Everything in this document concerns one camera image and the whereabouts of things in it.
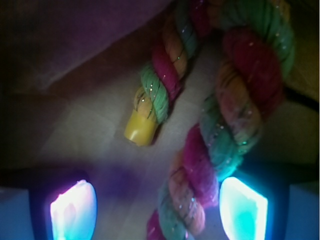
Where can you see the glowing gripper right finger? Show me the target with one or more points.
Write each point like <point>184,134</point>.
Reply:
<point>253,203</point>

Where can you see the brown paper bag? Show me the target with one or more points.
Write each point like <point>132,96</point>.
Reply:
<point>80,120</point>

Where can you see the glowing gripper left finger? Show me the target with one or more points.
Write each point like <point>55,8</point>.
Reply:
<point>63,205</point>

